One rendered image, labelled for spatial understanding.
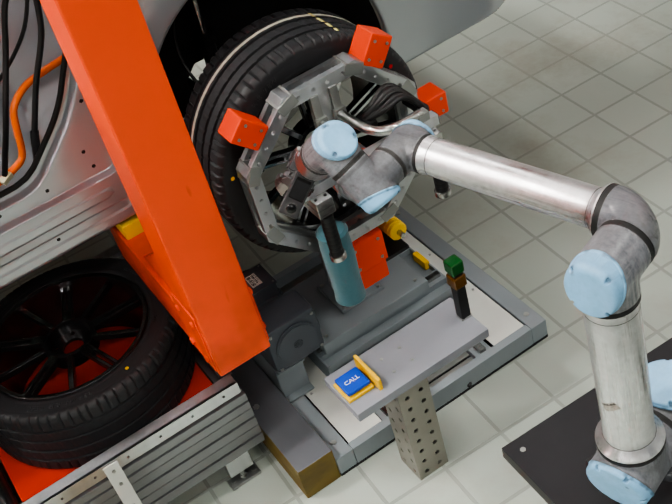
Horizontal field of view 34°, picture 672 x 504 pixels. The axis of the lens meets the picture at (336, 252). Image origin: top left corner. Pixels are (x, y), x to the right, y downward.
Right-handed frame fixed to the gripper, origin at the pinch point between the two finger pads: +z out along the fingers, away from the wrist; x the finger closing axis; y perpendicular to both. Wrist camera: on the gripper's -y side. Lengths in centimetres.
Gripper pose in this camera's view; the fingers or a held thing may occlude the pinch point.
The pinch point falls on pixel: (283, 195)
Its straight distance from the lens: 262.0
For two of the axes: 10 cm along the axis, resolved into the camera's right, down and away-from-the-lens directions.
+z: -3.4, 2.4, 9.1
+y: 3.2, -8.8, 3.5
